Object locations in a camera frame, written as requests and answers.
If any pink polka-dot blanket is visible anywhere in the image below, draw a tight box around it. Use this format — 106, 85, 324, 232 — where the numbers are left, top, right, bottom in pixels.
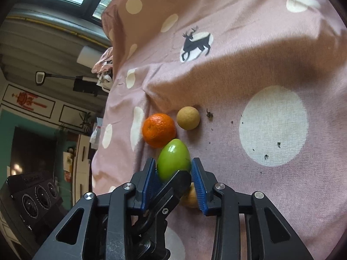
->
91, 0, 347, 260

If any white board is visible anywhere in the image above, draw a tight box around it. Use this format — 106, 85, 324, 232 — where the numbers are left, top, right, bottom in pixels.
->
77, 45, 101, 67

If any brown longan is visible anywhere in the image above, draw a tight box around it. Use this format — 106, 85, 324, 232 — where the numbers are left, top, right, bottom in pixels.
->
176, 106, 201, 130
180, 183, 198, 209

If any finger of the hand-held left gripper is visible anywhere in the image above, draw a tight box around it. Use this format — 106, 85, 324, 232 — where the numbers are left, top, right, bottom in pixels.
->
130, 170, 192, 260

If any pile of pink clothes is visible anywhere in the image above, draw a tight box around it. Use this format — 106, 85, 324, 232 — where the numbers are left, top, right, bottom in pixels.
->
92, 47, 114, 73

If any red framed wall hanging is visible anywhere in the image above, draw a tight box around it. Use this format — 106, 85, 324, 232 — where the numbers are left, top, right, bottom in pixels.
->
1, 84, 56, 118

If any grey curtain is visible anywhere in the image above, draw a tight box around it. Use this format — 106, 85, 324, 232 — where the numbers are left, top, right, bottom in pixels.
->
0, 3, 111, 87

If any bumpy mandarin orange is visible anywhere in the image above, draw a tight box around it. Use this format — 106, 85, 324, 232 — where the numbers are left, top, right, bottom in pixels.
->
142, 113, 177, 149

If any white cabinet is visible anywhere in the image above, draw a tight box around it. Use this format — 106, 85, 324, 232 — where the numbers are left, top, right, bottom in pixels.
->
72, 134, 93, 203

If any white printed bag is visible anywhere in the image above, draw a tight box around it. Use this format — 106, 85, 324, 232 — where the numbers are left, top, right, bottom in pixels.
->
97, 72, 113, 91

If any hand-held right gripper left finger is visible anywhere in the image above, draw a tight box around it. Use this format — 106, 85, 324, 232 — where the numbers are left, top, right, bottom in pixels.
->
32, 157, 163, 260

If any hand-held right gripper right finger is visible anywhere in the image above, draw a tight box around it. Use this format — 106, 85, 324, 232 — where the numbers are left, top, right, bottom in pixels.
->
191, 157, 315, 260

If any black upright appliance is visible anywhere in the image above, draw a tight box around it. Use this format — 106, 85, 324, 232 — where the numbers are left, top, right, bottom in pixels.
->
35, 71, 99, 96

